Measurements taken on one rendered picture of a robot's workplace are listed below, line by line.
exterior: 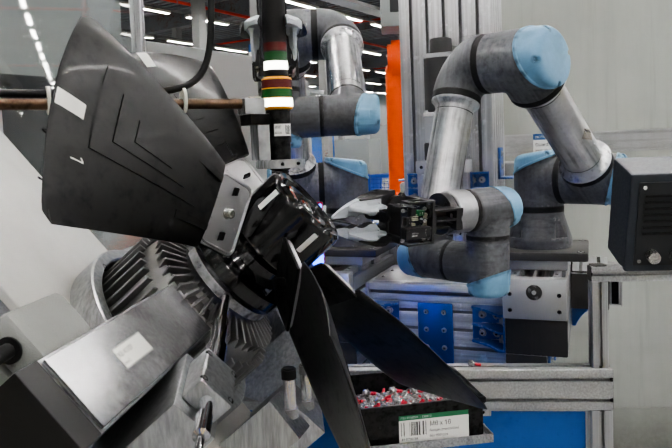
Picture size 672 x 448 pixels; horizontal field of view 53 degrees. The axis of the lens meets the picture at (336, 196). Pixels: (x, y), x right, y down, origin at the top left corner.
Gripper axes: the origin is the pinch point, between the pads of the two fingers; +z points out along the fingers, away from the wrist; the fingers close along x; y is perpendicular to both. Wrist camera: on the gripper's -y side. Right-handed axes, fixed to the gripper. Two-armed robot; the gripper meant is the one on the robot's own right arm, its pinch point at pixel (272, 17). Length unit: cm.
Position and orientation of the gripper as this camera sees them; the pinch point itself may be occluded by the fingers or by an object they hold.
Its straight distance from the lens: 96.4
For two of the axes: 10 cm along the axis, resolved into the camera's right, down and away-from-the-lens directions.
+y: 0.4, 10.0, 0.6
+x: -10.0, 0.4, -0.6
